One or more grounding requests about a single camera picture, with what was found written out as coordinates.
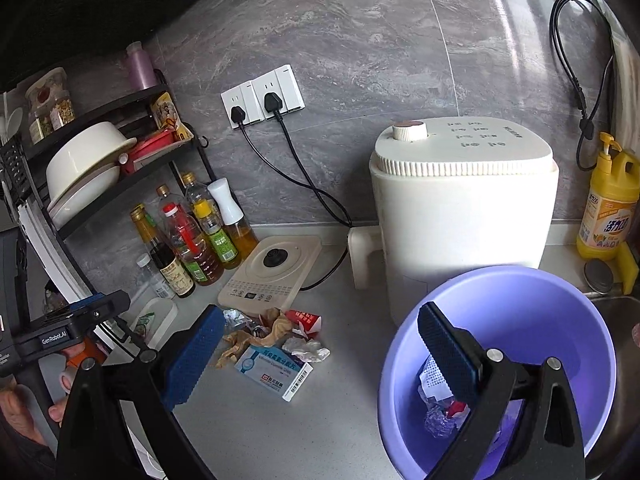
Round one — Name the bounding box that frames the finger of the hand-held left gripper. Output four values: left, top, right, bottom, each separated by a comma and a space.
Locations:
44, 291, 152, 362

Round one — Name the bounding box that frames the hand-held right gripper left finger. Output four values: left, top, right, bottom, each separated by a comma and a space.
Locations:
55, 304, 226, 480

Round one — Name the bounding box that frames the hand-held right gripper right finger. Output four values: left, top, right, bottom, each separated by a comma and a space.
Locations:
417, 302, 586, 480

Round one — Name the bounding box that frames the brown paper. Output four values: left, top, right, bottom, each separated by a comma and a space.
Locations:
257, 306, 293, 347
215, 329, 261, 368

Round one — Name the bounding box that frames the silver foil wrapper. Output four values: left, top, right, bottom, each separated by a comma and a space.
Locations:
222, 308, 253, 331

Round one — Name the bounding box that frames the white blue medicine box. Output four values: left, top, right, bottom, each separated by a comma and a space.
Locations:
235, 345, 314, 402

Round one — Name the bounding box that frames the purple plastic bucket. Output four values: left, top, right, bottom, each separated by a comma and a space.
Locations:
378, 266, 617, 480

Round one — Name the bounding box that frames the white wrapper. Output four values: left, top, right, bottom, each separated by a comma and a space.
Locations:
282, 337, 331, 363

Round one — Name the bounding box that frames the red snack packet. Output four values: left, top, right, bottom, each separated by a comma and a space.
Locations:
285, 308, 322, 336

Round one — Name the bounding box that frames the person's left forearm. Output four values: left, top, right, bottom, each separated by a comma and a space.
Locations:
0, 410, 56, 468

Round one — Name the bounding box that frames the person's left hand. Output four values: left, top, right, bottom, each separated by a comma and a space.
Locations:
0, 387, 71, 441

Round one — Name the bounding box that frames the white dotted paper scrap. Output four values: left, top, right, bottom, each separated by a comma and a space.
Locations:
419, 355, 453, 401

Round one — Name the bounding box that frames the orange object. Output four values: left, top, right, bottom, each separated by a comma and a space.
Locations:
75, 339, 107, 367

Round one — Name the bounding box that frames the small clear bottle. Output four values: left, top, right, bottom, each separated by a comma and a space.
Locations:
136, 254, 176, 301

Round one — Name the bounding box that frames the white rectangular tray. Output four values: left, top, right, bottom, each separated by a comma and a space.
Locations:
120, 297, 179, 351

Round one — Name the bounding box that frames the clear crumpled plastic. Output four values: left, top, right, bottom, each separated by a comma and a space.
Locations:
424, 400, 461, 438

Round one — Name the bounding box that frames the white cutting board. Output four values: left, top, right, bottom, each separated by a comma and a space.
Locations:
17, 200, 96, 306

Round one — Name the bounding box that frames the dark soy sauce bottle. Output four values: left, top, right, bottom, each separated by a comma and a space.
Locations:
131, 204, 196, 300

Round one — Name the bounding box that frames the red cap oil bottle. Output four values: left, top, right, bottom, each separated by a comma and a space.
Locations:
162, 202, 224, 287

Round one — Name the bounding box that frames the white plate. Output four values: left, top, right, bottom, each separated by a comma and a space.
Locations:
47, 167, 121, 228

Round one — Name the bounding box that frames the yellow cap green label bottle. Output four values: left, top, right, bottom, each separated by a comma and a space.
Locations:
192, 200, 242, 271

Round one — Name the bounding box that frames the gold cap bottle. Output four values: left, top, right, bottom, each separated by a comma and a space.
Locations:
155, 185, 186, 241
180, 172, 211, 211

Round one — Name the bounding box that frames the white air fryer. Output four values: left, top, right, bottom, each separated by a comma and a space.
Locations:
348, 116, 560, 328

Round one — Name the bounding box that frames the black kitchen rack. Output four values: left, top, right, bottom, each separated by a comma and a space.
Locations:
0, 70, 211, 361

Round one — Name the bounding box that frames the large white bowl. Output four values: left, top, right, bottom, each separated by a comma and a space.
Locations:
46, 121, 137, 202

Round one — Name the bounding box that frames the white top oil sprayer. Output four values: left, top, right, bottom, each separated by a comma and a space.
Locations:
207, 177, 259, 257

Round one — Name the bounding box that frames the red plastic container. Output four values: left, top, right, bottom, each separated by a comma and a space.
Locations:
120, 130, 188, 175

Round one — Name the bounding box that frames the round metal lid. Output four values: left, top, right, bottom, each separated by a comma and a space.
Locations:
583, 258, 619, 294

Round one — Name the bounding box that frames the black perforated utensil holder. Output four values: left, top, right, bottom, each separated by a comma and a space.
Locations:
0, 137, 26, 186

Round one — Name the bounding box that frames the steel sink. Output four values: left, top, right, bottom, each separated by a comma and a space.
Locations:
582, 292, 640, 461

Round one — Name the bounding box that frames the clear jar of grains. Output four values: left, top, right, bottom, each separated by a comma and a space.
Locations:
49, 91, 76, 131
29, 109, 53, 138

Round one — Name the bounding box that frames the yellow sponge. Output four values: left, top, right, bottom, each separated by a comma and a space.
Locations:
616, 242, 640, 295

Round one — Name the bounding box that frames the yellow snack packet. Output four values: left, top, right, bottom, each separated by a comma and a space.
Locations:
150, 92, 193, 141

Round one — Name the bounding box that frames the white spoon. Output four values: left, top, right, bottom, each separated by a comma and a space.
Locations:
5, 107, 23, 142

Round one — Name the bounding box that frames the yellow detergent bottle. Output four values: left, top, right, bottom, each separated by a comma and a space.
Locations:
576, 132, 640, 261

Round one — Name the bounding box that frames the clear lidded food container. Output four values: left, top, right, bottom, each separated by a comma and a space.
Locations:
25, 66, 68, 106

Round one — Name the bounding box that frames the pink bottle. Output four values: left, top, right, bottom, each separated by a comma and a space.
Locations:
125, 41, 157, 90

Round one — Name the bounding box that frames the black range hood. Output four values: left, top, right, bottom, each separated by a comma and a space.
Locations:
0, 0, 216, 93

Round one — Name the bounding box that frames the black plug cable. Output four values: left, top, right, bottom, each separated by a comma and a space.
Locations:
229, 104, 353, 228
263, 91, 351, 291

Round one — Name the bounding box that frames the white wall socket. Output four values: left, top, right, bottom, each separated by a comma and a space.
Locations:
221, 81, 264, 130
251, 65, 306, 120

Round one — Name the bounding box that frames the hanging black cable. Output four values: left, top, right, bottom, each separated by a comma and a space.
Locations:
549, 0, 617, 171

